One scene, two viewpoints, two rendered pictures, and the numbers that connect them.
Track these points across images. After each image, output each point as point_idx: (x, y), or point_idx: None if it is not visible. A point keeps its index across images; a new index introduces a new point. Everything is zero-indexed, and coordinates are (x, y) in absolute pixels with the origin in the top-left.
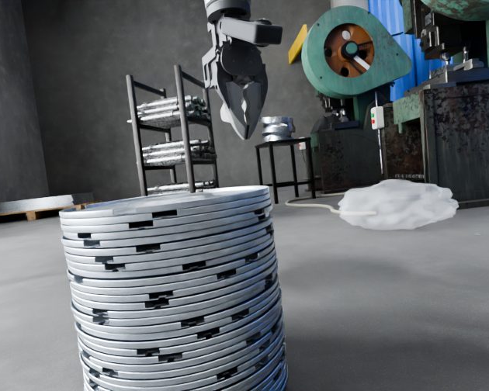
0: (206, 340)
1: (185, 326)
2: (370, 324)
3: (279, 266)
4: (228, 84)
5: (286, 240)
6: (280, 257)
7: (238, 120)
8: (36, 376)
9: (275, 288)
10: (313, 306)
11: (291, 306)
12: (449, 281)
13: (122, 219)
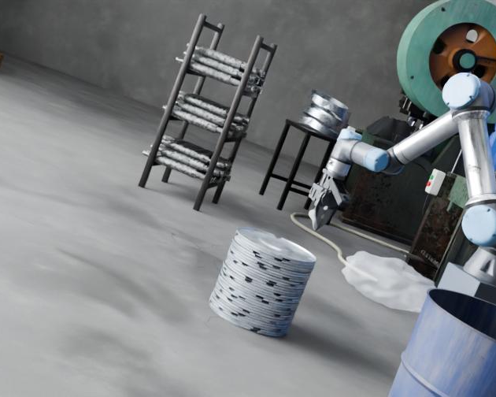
0: (277, 302)
1: (274, 294)
2: (326, 335)
3: None
4: (320, 208)
5: None
6: None
7: (316, 223)
8: (174, 287)
9: (301, 297)
10: (301, 317)
11: None
12: (378, 340)
13: (272, 255)
